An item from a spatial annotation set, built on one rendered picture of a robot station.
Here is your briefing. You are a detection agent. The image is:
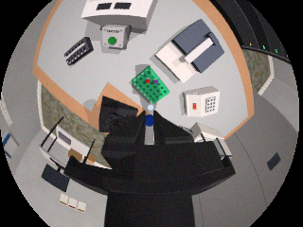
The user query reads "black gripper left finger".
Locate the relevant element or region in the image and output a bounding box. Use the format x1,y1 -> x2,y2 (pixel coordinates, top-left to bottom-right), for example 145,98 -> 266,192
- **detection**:
104,111 -> 146,145

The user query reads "green tube rack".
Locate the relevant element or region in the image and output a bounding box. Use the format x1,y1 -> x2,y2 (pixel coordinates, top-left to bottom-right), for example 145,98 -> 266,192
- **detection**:
132,66 -> 169,104

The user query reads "light grey bench mat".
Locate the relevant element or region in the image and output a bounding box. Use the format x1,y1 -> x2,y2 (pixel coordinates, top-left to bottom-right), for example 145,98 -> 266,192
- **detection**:
37,0 -> 248,137

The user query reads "white block with grey holes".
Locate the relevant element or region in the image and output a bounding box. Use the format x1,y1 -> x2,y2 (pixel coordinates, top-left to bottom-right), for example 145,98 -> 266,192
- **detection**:
184,86 -> 220,117

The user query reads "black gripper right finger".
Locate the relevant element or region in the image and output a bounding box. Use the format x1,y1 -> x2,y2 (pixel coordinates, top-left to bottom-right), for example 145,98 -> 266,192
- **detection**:
153,111 -> 195,145

